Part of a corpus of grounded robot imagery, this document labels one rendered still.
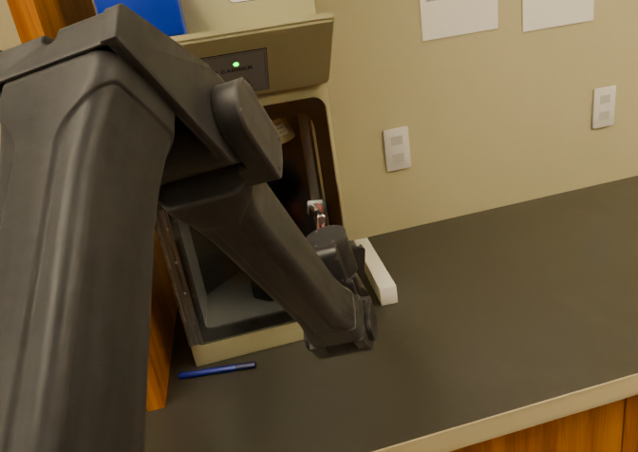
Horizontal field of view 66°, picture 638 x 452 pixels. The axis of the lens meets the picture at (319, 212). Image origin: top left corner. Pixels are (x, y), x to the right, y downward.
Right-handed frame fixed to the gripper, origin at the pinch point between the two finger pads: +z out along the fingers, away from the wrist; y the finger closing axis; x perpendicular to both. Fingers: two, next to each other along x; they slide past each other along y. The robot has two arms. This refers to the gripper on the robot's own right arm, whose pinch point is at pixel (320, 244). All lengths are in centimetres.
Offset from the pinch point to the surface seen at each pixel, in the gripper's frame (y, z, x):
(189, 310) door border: 22.7, 3.3, 12.1
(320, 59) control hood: 0.2, -0.1, -30.1
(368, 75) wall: -23, 49, -23
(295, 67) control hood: 3.8, 0.5, -28.9
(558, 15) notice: -75, 50, -37
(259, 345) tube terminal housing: 10.7, 4.2, 21.8
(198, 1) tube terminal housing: 17.2, 6.6, -38.0
